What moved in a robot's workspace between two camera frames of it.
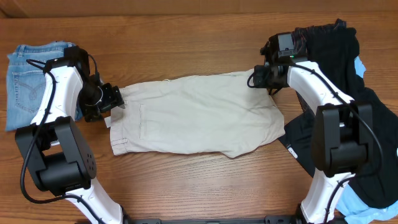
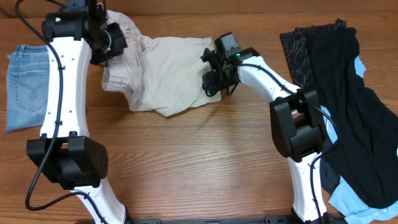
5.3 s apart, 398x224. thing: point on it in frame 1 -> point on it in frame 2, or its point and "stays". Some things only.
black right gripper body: x=265 y=79 -> x=219 y=81
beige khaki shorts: x=222 y=112 -> x=165 y=75
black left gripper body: x=110 y=98 -> x=117 y=42
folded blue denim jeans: x=25 y=81 stays
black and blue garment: x=370 y=196 stays
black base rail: x=271 y=219 stays
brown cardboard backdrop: x=195 y=9 stays
